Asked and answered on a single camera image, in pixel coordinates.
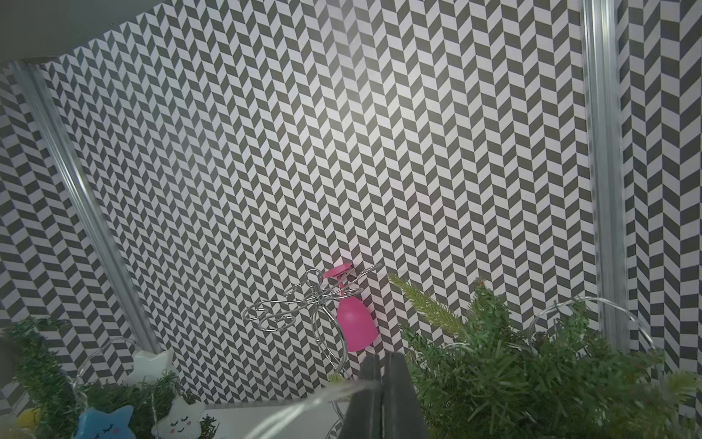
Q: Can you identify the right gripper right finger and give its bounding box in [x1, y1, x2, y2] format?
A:
[383, 352, 429, 439]

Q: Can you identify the left green christmas tree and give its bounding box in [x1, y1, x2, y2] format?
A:
[0, 315, 220, 439]

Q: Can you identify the star cloud string light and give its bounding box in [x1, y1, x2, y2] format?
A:
[10, 339, 210, 439]

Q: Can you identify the thin wire fairy light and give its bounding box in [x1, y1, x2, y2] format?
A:
[240, 295, 659, 439]

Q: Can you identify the right green fern tree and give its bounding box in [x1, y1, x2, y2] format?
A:
[386, 273, 702, 439]

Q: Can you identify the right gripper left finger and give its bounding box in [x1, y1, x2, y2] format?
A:
[338, 355, 383, 439]

